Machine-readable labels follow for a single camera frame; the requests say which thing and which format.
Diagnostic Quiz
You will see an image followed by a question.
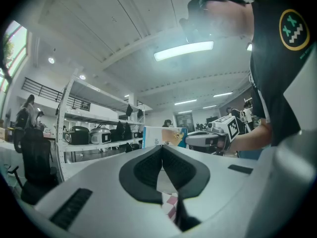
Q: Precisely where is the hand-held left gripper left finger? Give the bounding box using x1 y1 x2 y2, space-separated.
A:
34 144 184 238

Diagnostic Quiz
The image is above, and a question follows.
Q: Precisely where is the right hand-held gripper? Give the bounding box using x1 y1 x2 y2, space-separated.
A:
184 116 240 148

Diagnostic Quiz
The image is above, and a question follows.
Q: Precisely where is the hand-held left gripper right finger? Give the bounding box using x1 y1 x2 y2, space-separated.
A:
162 144 260 233

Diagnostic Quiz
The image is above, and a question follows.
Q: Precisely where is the blue illustrated booklet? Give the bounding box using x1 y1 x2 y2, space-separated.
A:
142 125 189 149

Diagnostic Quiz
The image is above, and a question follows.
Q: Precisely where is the person's right forearm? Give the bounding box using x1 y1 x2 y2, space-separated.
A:
230 121 273 156

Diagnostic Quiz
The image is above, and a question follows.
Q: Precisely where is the person's right hand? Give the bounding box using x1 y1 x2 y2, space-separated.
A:
214 135 233 156

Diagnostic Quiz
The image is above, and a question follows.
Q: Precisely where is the dark double door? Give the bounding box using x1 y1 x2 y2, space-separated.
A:
174 111 196 133

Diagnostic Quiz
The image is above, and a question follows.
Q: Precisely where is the pink white checkered tablecloth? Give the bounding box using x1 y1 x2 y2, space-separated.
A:
160 191 179 220

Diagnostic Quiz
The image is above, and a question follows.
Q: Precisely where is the group of black hanging bags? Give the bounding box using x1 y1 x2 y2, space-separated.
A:
115 104 144 140

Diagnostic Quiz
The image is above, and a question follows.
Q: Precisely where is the silver kitchen appliance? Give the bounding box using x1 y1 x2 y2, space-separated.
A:
89 123 111 145

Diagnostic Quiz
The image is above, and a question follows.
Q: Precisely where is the white metal shelf rack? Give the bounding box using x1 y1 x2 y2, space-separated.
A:
55 67 154 182

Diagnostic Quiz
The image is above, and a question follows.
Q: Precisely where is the black kitchen appliance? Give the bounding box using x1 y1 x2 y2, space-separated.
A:
62 125 90 146

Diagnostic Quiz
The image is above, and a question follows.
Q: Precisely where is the person's black t-shirt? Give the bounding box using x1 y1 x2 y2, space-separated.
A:
248 0 317 147

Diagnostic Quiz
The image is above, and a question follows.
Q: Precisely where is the black office chair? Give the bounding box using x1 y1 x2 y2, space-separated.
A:
12 127 60 206

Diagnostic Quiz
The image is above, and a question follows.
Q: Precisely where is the black balcony railing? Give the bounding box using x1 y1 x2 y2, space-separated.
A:
21 76 92 111

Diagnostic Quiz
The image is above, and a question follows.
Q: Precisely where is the person's head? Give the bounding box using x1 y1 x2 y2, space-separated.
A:
187 0 256 38

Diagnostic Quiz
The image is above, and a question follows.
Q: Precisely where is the large arched window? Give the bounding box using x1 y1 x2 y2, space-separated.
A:
0 20 28 95

